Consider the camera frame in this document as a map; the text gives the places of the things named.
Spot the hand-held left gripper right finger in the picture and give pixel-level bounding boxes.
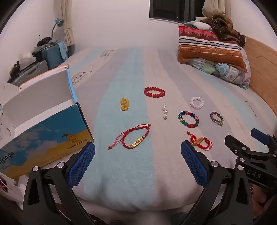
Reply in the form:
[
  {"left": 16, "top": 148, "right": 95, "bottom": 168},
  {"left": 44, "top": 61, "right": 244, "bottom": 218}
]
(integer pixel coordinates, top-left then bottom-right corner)
[{"left": 181, "top": 140, "right": 253, "bottom": 225}]

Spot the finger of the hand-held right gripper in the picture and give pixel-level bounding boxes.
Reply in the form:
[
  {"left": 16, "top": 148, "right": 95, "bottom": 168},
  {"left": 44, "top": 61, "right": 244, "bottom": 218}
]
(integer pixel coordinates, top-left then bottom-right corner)
[
  {"left": 225, "top": 134, "right": 277, "bottom": 191},
  {"left": 251, "top": 128, "right": 277, "bottom": 152}
]

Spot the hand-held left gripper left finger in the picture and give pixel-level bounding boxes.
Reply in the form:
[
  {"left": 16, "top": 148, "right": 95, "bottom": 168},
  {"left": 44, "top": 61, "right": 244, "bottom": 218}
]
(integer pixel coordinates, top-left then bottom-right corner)
[{"left": 23, "top": 143, "right": 96, "bottom": 225}]

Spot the blue and yellow cardboard box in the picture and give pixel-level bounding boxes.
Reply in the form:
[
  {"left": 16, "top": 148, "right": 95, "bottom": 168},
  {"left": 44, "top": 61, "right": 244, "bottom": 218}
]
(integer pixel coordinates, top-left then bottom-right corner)
[{"left": 0, "top": 65, "right": 95, "bottom": 180}]

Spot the pink bead bracelet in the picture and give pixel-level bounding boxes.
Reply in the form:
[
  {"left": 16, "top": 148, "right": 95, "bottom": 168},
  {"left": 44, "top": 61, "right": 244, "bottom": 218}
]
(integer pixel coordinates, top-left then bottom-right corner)
[{"left": 190, "top": 97, "right": 204, "bottom": 109}]

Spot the white pearl string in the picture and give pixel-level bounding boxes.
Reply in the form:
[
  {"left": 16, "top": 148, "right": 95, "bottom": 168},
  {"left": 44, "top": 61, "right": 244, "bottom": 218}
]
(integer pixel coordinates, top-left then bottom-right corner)
[{"left": 162, "top": 104, "right": 169, "bottom": 123}]

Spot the person's right hand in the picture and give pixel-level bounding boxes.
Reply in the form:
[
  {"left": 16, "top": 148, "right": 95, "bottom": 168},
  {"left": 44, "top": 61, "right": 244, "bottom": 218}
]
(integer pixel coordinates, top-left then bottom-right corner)
[{"left": 253, "top": 186, "right": 270, "bottom": 218}]

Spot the wooden headboard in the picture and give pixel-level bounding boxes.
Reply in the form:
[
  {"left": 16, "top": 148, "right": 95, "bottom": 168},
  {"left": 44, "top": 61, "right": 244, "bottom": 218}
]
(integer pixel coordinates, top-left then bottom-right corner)
[{"left": 243, "top": 36, "right": 277, "bottom": 113}]

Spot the floral pillow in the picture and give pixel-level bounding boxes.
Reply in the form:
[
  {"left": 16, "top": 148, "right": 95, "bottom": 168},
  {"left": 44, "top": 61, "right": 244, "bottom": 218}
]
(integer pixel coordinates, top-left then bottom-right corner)
[{"left": 187, "top": 46, "right": 251, "bottom": 89}]

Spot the striped pillow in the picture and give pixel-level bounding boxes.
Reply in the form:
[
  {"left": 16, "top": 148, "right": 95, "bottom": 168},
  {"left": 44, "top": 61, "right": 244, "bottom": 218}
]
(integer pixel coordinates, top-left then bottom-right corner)
[{"left": 178, "top": 25, "right": 247, "bottom": 72}]

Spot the grey suitcase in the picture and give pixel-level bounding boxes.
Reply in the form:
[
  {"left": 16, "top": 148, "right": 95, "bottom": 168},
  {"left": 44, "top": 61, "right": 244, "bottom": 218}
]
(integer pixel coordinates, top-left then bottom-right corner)
[{"left": 7, "top": 60, "right": 49, "bottom": 86}]

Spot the teal suitcase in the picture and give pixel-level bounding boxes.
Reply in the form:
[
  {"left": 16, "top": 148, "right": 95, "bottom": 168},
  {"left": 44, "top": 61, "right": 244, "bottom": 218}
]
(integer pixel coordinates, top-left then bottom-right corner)
[{"left": 36, "top": 42, "right": 67, "bottom": 71}]

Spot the striped bedsheet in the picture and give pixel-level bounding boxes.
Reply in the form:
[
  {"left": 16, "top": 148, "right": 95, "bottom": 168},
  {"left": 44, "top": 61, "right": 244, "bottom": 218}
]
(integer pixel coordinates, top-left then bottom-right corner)
[{"left": 13, "top": 46, "right": 277, "bottom": 214}]

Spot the light blue cloth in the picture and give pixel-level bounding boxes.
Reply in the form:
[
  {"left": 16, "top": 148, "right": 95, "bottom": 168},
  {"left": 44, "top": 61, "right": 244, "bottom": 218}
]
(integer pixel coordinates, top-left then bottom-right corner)
[{"left": 57, "top": 42, "right": 68, "bottom": 61}]

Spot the brown blanket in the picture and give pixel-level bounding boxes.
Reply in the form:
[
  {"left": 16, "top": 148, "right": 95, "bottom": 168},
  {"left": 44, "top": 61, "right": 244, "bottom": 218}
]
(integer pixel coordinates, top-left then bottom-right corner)
[{"left": 202, "top": 13, "right": 246, "bottom": 47}]

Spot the grey pillow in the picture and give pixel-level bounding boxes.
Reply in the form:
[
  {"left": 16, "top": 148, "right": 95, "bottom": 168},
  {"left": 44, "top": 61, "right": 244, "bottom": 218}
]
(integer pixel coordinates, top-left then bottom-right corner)
[{"left": 184, "top": 20, "right": 213, "bottom": 31}]

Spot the black bag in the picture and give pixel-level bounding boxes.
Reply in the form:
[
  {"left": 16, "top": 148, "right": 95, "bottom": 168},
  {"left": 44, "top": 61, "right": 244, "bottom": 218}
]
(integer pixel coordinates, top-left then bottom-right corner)
[{"left": 37, "top": 36, "right": 58, "bottom": 47}]

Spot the beige curtain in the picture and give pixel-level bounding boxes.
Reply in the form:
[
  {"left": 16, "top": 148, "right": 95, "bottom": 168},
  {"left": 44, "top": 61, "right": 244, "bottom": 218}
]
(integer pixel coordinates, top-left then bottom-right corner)
[
  {"left": 202, "top": 0, "right": 232, "bottom": 21},
  {"left": 60, "top": 0, "right": 76, "bottom": 53}
]

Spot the blue desk lamp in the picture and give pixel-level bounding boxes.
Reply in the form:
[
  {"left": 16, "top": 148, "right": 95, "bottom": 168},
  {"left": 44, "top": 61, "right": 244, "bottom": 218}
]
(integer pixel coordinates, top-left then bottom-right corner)
[{"left": 51, "top": 18, "right": 64, "bottom": 39}]

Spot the dark window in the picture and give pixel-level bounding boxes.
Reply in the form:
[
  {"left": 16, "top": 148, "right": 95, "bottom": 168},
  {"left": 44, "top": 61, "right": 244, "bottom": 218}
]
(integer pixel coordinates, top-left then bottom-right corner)
[{"left": 149, "top": 0, "right": 206, "bottom": 23}]

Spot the small red cord bracelet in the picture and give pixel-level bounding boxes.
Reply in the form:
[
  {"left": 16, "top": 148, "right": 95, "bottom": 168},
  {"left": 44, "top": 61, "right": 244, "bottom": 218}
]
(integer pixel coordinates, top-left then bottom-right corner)
[{"left": 186, "top": 131, "right": 213, "bottom": 150}]

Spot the brown bead bracelet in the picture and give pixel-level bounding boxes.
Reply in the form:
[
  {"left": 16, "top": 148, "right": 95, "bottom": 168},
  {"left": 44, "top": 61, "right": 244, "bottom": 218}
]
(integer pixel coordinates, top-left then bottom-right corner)
[{"left": 209, "top": 111, "right": 224, "bottom": 127}]

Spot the multicolour glass bead bracelet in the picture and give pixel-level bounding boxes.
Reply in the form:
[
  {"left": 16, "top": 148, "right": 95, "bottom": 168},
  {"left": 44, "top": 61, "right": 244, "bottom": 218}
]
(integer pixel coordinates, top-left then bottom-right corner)
[{"left": 178, "top": 111, "right": 200, "bottom": 128}]

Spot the large red cord bracelet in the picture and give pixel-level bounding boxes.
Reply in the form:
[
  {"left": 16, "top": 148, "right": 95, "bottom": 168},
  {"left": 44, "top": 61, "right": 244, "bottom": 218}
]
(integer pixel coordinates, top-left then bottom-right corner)
[{"left": 108, "top": 123, "right": 152, "bottom": 150}]

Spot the red bead bracelet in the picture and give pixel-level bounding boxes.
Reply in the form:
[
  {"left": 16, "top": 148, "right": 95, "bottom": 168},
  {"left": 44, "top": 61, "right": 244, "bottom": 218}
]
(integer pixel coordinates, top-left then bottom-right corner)
[{"left": 144, "top": 86, "right": 166, "bottom": 98}]

